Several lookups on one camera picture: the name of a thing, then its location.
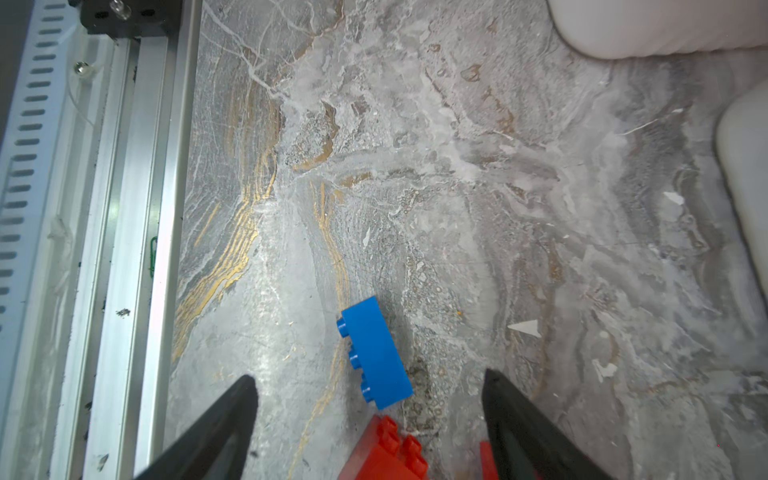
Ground red lego brick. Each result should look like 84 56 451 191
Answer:
480 441 499 480
337 415 429 480

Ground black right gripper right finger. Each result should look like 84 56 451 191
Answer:
482 369 610 479

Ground blue lego brick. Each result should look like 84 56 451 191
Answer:
337 297 413 410

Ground left white plastic bin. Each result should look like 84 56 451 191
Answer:
548 0 767 60

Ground white plastic bin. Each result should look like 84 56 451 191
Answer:
715 81 768 288
548 0 767 60

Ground middle white plastic bin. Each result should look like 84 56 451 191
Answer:
715 81 768 288

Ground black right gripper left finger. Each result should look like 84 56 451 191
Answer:
137 375 259 480

